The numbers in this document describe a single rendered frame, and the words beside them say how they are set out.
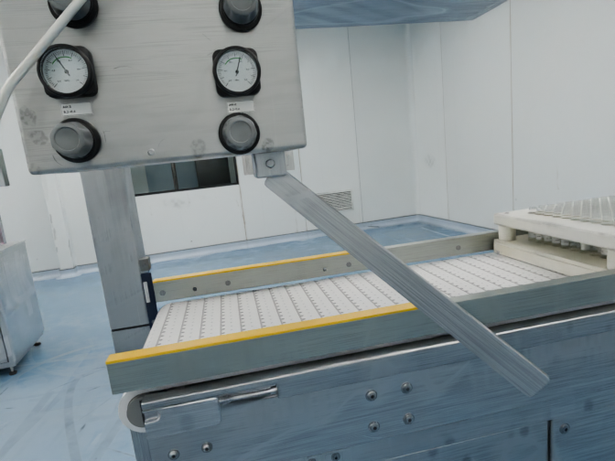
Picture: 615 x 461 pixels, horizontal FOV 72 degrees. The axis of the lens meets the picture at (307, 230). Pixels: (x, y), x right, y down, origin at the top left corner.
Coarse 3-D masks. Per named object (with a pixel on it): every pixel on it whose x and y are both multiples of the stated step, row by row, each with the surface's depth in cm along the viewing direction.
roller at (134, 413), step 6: (162, 390) 44; (138, 396) 41; (144, 396) 41; (132, 402) 41; (138, 402) 41; (132, 408) 41; (138, 408) 41; (126, 414) 41; (132, 414) 41; (138, 414) 41; (144, 414) 41; (132, 420) 41; (138, 420) 41; (144, 420) 41; (138, 426) 41; (144, 426) 41
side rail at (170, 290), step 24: (432, 240) 74; (456, 240) 74; (480, 240) 75; (288, 264) 69; (312, 264) 69; (336, 264) 70; (360, 264) 71; (168, 288) 66; (192, 288) 66; (216, 288) 67; (240, 288) 68
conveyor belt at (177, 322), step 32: (480, 256) 74; (288, 288) 67; (320, 288) 65; (352, 288) 64; (384, 288) 62; (448, 288) 60; (480, 288) 58; (160, 320) 59; (192, 320) 57; (224, 320) 56; (256, 320) 55; (288, 320) 54; (512, 320) 49; (352, 352) 45
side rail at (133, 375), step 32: (512, 288) 47; (544, 288) 47; (576, 288) 48; (608, 288) 48; (384, 320) 44; (416, 320) 44; (480, 320) 46; (192, 352) 40; (224, 352) 41; (256, 352) 41; (288, 352) 42; (320, 352) 43; (128, 384) 39; (160, 384) 40
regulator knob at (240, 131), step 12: (228, 108) 34; (240, 108) 34; (252, 108) 35; (228, 120) 33; (240, 120) 32; (252, 120) 35; (228, 132) 32; (240, 132) 33; (252, 132) 33; (228, 144) 33; (240, 144) 33; (252, 144) 33
